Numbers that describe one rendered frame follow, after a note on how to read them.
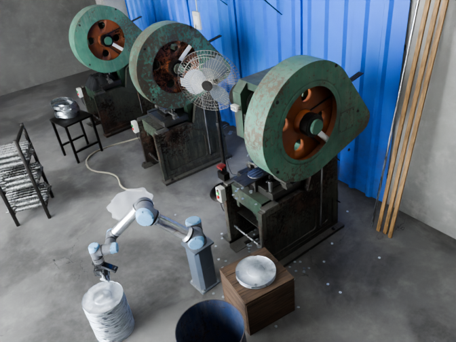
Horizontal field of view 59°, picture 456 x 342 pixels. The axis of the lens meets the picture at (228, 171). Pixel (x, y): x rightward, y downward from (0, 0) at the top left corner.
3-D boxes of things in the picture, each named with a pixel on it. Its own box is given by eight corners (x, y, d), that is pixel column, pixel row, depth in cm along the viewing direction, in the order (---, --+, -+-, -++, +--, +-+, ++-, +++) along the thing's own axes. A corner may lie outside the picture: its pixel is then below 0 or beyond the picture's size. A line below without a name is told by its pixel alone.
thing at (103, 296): (106, 319, 268) (105, 319, 268) (73, 307, 280) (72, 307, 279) (131, 287, 289) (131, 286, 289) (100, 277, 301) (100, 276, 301)
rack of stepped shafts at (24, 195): (55, 217, 429) (21, 139, 378) (10, 228, 421) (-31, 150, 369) (58, 195, 464) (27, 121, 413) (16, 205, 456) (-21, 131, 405)
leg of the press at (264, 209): (269, 278, 328) (262, 188, 279) (260, 270, 336) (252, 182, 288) (344, 226, 370) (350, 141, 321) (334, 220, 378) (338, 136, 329)
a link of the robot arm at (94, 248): (98, 248, 273) (86, 250, 272) (103, 259, 279) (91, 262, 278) (100, 240, 280) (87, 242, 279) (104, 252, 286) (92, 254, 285)
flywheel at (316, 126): (320, 47, 228) (369, 103, 279) (295, 41, 243) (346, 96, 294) (256, 156, 232) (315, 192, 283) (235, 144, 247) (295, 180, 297)
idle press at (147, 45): (165, 198, 437) (127, 36, 342) (131, 163, 508) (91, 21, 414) (274, 148, 502) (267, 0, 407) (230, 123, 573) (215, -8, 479)
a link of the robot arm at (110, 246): (117, 236, 284) (101, 239, 283) (115, 246, 275) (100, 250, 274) (119, 244, 289) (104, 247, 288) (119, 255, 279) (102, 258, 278)
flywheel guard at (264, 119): (267, 201, 263) (259, 83, 219) (240, 184, 283) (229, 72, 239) (368, 144, 310) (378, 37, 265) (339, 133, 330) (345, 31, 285)
